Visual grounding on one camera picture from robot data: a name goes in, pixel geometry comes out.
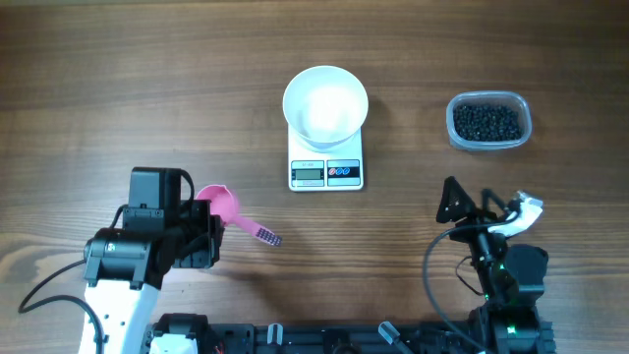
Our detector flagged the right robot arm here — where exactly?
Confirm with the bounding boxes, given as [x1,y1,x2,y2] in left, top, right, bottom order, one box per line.
[423,176,556,353]

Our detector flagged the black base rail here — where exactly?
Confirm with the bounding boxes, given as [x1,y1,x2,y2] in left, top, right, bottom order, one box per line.
[140,314,556,354]

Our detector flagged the right black cable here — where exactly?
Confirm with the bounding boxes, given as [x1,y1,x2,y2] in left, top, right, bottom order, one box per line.
[422,218,512,354]

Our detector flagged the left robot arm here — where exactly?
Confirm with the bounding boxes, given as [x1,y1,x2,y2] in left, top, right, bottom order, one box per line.
[80,167,224,353]

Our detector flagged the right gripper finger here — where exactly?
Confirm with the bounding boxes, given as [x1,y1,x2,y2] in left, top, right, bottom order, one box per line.
[481,189,509,213]
[435,176,476,223]

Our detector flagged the clear plastic container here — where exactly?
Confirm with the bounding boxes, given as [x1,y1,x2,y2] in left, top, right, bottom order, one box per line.
[446,90,533,151]

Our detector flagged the white digital kitchen scale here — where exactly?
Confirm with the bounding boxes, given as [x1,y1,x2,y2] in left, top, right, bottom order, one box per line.
[288,129,365,193]

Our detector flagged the pink measuring scoop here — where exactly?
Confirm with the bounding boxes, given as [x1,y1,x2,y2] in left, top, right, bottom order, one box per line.
[196,185,282,247]

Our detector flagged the black beans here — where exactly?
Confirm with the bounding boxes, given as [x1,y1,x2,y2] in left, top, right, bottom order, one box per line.
[453,104,523,142]

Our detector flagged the white bowl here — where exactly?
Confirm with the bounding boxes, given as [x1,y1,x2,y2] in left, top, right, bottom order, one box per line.
[282,65,370,149]

